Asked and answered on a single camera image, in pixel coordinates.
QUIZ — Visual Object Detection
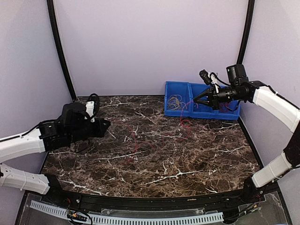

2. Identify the blue storage bin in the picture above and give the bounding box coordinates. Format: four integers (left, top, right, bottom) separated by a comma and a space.
164, 81, 192, 117
217, 86, 240, 120
189, 83, 219, 119

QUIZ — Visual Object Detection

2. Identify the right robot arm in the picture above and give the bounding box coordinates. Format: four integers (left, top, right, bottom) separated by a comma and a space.
193, 64, 300, 203

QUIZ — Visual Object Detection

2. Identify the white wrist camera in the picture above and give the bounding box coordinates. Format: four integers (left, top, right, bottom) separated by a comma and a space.
86, 101, 96, 123
199, 69, 221, 93

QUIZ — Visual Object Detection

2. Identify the black left corner post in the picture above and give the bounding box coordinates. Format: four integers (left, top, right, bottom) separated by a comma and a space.
46, 0, 77, 101

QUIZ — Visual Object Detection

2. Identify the middle blue storage bin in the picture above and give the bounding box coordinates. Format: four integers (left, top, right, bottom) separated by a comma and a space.
189, 83, 219, 119

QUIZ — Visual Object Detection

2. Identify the black right corner post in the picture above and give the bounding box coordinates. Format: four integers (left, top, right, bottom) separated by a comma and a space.
236, 0, 255, 64

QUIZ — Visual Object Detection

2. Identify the black corner post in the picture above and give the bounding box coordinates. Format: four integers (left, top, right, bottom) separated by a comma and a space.
46, 0, 77, 101
236, 0, 255, 64

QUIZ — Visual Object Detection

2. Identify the left blue storage bin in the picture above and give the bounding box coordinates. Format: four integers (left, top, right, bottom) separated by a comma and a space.
164, 81, 192, 117

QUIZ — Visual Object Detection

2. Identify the right blue storage bin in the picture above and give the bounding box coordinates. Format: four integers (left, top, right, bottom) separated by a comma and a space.
217, 86, 240, 120

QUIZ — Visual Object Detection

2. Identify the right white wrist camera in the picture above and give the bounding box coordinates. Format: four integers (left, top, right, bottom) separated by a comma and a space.
199, 69, 221, 93

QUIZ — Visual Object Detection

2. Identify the white slotted cable duct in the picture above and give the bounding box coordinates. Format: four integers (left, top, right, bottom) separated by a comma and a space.
30, 201, 224, 225

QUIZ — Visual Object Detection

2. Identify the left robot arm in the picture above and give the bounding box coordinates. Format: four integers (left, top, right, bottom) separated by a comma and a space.
0, 101, 111, 204

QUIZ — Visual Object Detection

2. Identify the black front rail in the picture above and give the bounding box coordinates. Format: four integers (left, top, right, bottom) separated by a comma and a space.
23, 181, 282, 218

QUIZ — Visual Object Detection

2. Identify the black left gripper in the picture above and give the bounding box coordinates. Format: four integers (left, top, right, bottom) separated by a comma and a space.
67, 117, 111, 144

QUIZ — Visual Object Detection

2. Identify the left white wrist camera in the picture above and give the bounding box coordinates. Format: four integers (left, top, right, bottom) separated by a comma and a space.
86, 101, 96, 123

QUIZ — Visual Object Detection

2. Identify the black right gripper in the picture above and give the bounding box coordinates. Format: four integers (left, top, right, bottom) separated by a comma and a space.
194, 83, 244, 110

